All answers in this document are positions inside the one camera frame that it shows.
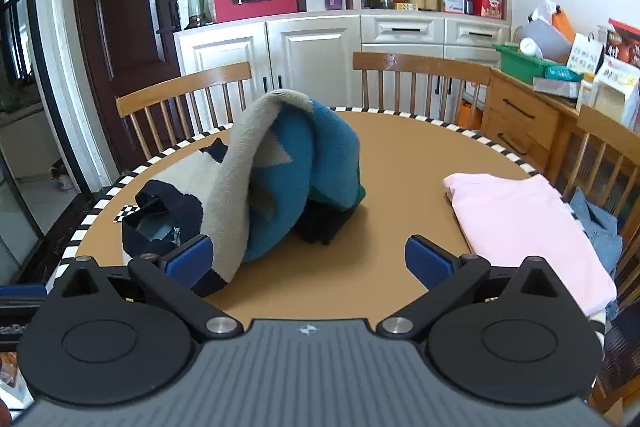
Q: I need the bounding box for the white food box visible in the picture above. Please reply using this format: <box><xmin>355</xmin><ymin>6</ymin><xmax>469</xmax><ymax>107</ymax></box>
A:
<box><xmin>576</xmin><ymin>56</ymin><xmax>640</xmax><ymax>130</ymax></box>

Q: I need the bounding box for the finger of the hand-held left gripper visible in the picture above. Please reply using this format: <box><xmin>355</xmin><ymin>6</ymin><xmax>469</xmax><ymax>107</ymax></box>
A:
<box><xmin>0</xmin><ymin>284</ymin><xmax>49</xmax><ymax>308</ymax></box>

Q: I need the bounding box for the wooden sideboard with drawers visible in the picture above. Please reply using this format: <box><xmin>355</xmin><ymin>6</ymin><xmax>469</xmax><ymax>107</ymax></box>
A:
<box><xmin>480</xmin><ymin>67</ymin><xmax>596</xmax><ymax>188</ymax></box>

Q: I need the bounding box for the white printed paper bag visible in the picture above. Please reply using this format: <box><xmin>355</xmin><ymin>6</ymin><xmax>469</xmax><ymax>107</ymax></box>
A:
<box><xmin>566</xmin><ymin>33</ymin><xmax>607</xmax><ymax>75</ymax></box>

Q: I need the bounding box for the red printed box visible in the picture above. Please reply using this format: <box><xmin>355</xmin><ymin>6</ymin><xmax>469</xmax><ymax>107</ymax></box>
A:
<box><xmin>606</xmin><ymin>18</ymin><xmax>640</xmax><ymax>68</ymax></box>

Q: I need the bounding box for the grey flat box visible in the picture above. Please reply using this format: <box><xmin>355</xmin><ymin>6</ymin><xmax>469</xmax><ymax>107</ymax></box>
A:
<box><xmin>532</xmin><ymin>77</ymin><xmax>581</xmax><ymax>100</ymax></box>

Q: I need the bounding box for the folded pink garment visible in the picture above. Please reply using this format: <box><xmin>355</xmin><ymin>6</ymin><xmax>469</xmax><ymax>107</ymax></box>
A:
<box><xmin>443</xmin><ymin>173</ymin><xmax>618</xmax><ymax>315</ymax></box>

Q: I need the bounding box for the grey slipper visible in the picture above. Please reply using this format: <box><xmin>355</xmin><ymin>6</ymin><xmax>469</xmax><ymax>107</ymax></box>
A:
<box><xmin>52</xmin><ymin>161</ymin><xmax>76</xmax><ymax>192</ymax></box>

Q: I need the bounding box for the black-framed glass door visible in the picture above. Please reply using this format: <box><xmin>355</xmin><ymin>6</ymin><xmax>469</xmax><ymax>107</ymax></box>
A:
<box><xmin>0</xmin><ymin>0</ymin><xmax>56</xmax><ymax>288</ymax></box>

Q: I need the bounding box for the dark brown wooden door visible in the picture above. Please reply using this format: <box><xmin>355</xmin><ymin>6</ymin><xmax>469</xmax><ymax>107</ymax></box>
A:
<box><xmin>70</xmin><ymin>0</ymin><xmax>183</xmax><ymax>172</ymax></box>

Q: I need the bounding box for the wooden spindle-back chair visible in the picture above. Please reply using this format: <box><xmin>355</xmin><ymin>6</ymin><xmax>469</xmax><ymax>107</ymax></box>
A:
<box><xmin>545</xmin><ymin>104</ymin><xmax>640</xmax><ymax>288</ymax></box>
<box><xmin>116</xmin><ymin>61</ymin><xmax>252</xmax><ymax>162</ymax></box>
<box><xmin>352</xmin><ymin>52</ymin><xmax>493</xmax><ymax>128</ymax></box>

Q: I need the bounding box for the orange paper bag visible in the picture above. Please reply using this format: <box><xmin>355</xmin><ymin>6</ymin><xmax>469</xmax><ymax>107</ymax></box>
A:
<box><xmin>530</xmin><ymin>0</ymin><xmax>576</xmax><ymax>42</ymax></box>

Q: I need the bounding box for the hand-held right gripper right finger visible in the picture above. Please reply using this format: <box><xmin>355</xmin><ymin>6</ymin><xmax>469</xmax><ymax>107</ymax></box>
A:
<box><xmin>376</xmin><ymin>234</ymin><xmax>581</xmax><ymax>342</ymax></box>

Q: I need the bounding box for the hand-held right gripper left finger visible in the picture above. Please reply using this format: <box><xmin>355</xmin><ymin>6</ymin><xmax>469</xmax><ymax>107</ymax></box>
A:
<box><xmin>47</xmin><ymin>234</ymin><xmax>245</xmax><ymax>343</ymax></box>

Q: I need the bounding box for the blue green beige knit cardigan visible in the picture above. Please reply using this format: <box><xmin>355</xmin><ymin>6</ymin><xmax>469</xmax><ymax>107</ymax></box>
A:
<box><xmin>121</xmin><ymin>89</ymin><xmax>367</xmax><ymax>300</ymax></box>

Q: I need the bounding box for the green plastic basket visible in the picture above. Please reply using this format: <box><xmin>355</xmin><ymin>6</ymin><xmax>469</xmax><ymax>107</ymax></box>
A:
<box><xmin>492</xmin><ymin>43</ymin><xmax>568</xmax><ymax>85</ymax></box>

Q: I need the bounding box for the grey plastic container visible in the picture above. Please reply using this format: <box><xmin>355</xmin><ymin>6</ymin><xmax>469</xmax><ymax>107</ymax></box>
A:
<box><xmin>515</xmin><ymin>19</ymin><xmax>572</xmax><ymax>62</ymax></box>

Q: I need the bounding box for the teal packet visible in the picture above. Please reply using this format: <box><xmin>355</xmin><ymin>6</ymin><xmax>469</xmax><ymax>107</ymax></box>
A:
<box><xmin>544</xmin><ymin>66</ymin><xmax>584</xmax><ymax>82</ymax></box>

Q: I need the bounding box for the blue denim garment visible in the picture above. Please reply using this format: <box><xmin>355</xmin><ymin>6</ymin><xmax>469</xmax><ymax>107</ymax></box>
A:
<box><xmin>570</xmin><ymin>187</ymin><xmax>626</xmax><ymax>320</ymax></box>

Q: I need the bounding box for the white cabinet with shelves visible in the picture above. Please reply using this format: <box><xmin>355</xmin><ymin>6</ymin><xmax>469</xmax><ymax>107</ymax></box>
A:
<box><xmin>160</xmin><ymin>0</ymin><xmax>513</xmax><ymax>132</ymax></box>

